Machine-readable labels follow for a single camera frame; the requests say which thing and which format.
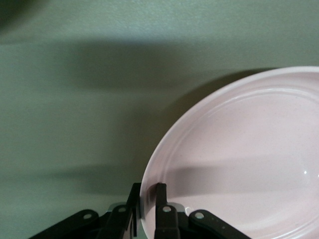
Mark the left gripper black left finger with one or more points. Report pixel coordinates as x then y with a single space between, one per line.
132 199

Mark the pink plate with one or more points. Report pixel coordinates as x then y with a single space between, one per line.
236 161

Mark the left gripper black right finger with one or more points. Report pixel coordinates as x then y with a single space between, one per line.
162 219

